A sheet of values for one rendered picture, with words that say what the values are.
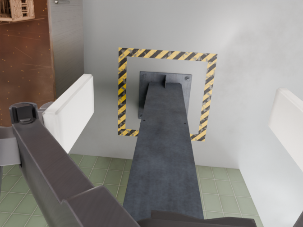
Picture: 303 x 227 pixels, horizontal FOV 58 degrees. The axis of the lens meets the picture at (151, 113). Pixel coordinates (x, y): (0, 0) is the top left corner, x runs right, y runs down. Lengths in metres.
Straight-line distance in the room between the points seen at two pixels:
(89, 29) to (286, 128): 1.58
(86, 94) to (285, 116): 0.13
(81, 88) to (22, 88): 1.10
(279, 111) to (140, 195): 0.59
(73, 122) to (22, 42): 1.06
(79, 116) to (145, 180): 0.64
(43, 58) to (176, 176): 0.71
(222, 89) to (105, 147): 0.88
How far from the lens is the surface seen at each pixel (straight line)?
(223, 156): 1.97
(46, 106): 0.17
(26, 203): 1.68
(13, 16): 1.04
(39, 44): 1.19
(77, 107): 0.17
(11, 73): 1.27
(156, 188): 0.77
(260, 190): 2.20
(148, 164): 0.87
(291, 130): 0.18
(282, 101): 0.20
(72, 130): 0.16
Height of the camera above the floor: 1.65
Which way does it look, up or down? 67 degrees down
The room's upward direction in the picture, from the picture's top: 172 degrees counter-clockwise
